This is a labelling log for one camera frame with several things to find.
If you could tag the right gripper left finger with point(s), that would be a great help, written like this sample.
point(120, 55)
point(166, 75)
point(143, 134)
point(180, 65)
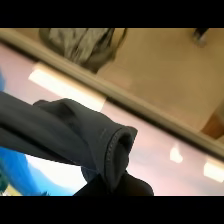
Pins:
point(91, 188)

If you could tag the dark blue garment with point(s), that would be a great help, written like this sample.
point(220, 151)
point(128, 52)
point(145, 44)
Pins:
point(66, 130)

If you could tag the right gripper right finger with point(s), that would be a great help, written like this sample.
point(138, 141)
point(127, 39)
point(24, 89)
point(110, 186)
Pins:
point(136, 187)

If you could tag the grey garment with folds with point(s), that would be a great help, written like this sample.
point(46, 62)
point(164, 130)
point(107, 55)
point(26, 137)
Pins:
point(83, 45)

